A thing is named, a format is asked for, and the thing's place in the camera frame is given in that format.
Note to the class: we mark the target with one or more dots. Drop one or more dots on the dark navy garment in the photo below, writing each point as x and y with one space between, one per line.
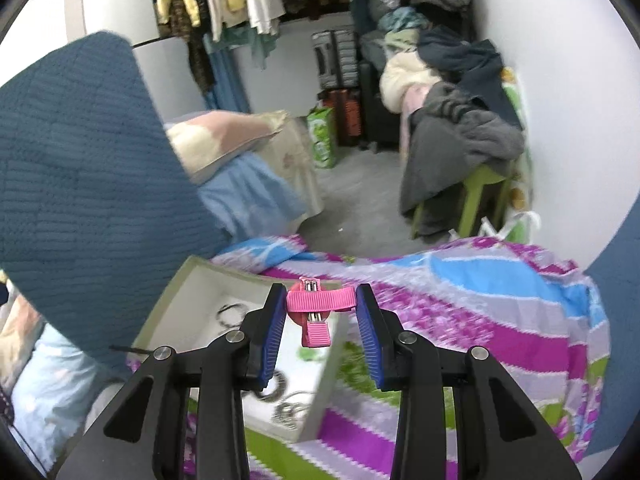
475 70

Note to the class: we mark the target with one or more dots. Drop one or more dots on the grey clothes pile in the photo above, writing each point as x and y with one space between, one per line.
450 160

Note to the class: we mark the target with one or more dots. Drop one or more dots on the cream fluffy cloth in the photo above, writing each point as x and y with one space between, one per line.
405 80

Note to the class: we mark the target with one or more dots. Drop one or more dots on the grey suitcase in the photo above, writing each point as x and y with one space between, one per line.
335 55

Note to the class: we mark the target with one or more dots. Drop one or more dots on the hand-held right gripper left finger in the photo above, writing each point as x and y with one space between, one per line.
272 345

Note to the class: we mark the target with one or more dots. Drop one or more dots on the black beige woven bangle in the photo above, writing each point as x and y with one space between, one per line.
276 385

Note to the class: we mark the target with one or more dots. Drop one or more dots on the beige bed sheet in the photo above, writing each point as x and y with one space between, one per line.
295 160

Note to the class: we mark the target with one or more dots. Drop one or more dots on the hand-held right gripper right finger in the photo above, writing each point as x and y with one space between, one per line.
370 345

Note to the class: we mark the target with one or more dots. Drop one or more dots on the pile of mixed clothes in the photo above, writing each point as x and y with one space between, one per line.
400 20

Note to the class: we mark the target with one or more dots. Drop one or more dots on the green printed bag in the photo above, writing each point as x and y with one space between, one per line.
320 135

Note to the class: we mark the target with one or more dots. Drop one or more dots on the white wardrobe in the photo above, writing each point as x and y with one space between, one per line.
115 10

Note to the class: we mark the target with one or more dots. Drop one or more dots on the green yellow floral cloth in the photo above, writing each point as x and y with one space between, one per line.
517 110

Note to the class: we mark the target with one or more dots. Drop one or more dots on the green plastic stool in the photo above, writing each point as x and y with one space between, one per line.
482 185

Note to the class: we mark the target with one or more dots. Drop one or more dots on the orange black suitcase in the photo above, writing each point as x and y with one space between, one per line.
345 120

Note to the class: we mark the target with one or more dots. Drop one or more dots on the white plastic bag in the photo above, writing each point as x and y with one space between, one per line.
525 220

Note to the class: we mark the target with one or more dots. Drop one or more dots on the light blue cloth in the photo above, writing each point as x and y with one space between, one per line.
250 195

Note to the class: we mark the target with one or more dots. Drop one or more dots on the pink hair clip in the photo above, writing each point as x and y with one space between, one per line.
320 300
315 332

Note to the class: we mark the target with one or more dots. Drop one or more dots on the pink beige pillow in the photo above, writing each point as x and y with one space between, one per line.
225 130

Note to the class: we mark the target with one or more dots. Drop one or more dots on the striped floral printed blanket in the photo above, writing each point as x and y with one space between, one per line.
475 310

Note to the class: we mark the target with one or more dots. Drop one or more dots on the pale blue printed bedding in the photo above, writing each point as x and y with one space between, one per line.
50 375

